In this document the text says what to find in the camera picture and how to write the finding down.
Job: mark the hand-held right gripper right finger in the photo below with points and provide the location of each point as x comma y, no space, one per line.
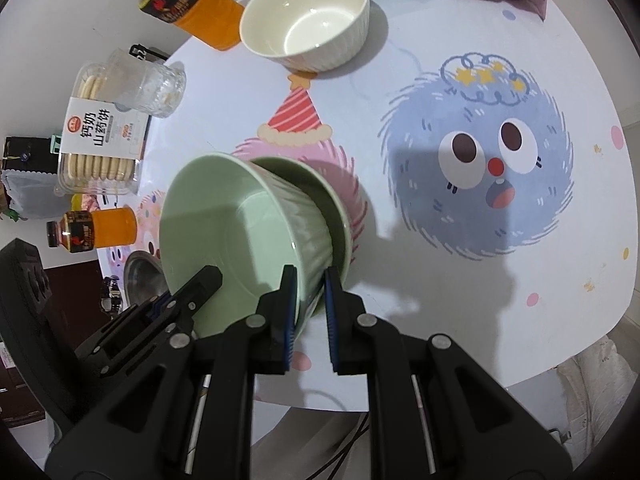
331,330

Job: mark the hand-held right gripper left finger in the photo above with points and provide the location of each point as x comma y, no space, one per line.
289,330

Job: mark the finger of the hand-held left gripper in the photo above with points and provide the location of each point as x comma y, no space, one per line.
130,325
200,290

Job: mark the stainless steel bowl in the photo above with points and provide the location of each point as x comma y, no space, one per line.
142,280

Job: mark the light green ribbed bowl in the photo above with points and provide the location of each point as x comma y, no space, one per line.
345,210
215,230

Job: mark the orange drink bottle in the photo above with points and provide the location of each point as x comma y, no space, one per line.
200,5
100,227

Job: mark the cartoon printed tablecloth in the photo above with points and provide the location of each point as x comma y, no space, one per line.
450,300

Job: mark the black box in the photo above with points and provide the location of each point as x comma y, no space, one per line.
30,152

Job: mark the small green tag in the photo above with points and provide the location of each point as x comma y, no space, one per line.
56,142

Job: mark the clear cookie package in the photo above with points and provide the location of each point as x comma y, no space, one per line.
95,135

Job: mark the clear plastic cup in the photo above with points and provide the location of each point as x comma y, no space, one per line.
145,85

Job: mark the small black object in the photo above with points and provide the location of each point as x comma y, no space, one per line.
147,52

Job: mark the white bedding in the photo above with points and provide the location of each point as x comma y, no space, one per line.
595,385

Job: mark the white ribbed bowl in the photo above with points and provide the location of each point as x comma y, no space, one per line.
310,15

